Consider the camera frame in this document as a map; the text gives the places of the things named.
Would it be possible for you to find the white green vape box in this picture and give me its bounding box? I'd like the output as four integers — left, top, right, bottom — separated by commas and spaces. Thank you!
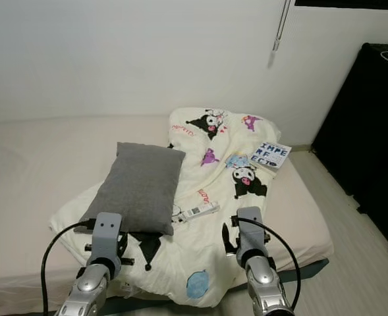
184, 202, 221, 221

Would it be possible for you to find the grey pillow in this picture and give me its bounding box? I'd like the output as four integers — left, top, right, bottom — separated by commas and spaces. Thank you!
82, 142, 186, 236

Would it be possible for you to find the cream cartoon print blanket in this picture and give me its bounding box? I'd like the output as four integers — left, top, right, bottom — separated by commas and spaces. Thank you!
50, 107, 293, 309

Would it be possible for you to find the white blue lettered book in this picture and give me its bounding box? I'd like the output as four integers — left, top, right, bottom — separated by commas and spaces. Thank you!
250, 142, 292, 171

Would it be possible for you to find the cream sheeted mattress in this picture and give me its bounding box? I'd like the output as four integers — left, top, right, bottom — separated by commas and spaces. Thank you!
0, 117, 334, 294

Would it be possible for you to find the black cabinet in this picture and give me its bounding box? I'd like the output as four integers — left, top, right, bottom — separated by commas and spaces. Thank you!
312, 43, 388, 241

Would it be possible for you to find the grey blind wand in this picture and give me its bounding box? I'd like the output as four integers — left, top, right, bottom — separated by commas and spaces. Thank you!
271, 0, 292, 52

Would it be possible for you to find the dark window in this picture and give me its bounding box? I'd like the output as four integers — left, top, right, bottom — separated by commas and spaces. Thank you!
294, 0, 388, 9

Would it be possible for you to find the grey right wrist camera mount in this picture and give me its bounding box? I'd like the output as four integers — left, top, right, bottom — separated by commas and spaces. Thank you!
236, 207, 264, 257

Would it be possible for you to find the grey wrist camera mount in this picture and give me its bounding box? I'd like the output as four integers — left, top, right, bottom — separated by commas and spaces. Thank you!
236, 207, 264, 257
94, 212, 123, 264

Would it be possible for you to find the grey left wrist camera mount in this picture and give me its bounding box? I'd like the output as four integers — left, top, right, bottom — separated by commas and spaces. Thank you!
94, 212, 123, 264

